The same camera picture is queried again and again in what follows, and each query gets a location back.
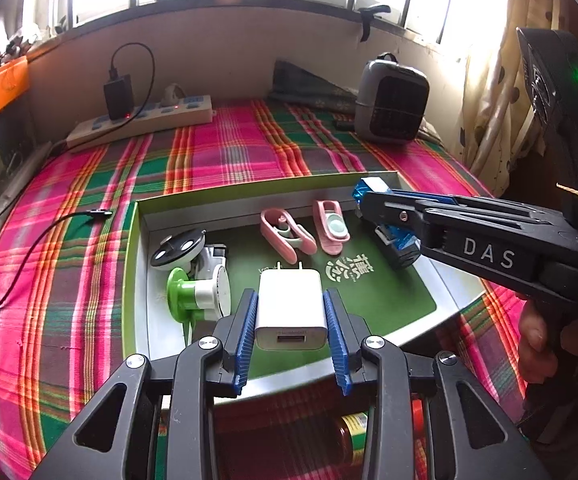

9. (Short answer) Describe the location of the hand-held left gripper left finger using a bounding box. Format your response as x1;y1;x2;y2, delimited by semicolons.
31;290;260;480

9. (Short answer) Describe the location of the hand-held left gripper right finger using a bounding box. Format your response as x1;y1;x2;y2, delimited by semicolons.
323;290;550;480

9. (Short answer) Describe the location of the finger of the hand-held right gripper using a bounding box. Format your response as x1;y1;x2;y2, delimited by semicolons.
391;189;570;231
360;191;450;261

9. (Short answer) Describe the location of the blue toy vehicle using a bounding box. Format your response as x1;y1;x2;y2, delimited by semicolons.
351;176;422;270

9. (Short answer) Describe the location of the white USB charger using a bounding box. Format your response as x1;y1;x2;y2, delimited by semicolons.
254;261;331;352

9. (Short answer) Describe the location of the green and white spool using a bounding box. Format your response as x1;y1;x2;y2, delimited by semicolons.
166;266;231;348

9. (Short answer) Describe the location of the green cardboard box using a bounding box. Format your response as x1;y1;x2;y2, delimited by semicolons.
121;171;485;401

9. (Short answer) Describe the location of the pink plastic clipper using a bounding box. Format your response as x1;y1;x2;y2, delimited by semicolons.
260;207;318;265
313;200;351;255

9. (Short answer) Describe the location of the black and white round gadget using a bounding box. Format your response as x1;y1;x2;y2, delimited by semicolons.
150;229;208;273

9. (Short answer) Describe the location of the person's right hand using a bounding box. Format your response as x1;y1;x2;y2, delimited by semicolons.
518;301;562;387

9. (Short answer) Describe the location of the grey space heater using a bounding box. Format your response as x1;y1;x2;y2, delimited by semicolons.
354;52;430;143

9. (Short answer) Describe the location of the cream patterned curtain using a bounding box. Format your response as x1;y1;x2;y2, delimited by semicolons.
456;0;570;196

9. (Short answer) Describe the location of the dark folded cloth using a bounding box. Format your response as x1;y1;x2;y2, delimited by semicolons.
268;59;360;111

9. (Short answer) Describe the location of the pink plaid blanket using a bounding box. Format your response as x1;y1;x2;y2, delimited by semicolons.
0;97;530;480

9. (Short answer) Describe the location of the white power strip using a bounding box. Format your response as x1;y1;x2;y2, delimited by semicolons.
65;95;215;151

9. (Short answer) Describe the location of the black plug-in charger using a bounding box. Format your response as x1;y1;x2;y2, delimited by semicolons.
103;75;134;122

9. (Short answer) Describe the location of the black cable with plug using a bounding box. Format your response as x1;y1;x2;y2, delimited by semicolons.
0;207;114;313

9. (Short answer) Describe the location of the black charger cable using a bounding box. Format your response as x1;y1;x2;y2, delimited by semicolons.
109;42;156;108

